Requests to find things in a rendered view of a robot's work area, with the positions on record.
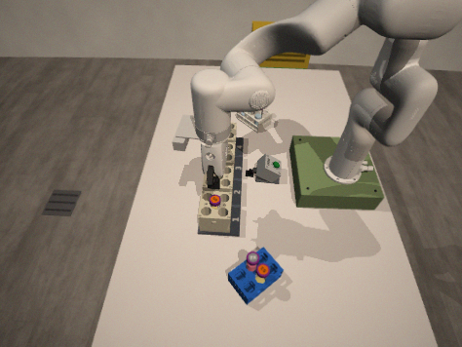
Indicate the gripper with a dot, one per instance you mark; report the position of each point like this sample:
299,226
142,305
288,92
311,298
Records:
214,161

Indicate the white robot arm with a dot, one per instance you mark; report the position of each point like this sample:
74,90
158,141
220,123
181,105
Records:
241,85

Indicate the beige bucket adapter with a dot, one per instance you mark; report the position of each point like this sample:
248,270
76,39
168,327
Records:
215,220
226,181
232,137
231,154

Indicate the blue tube rack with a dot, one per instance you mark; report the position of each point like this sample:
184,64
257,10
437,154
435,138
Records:
248,288

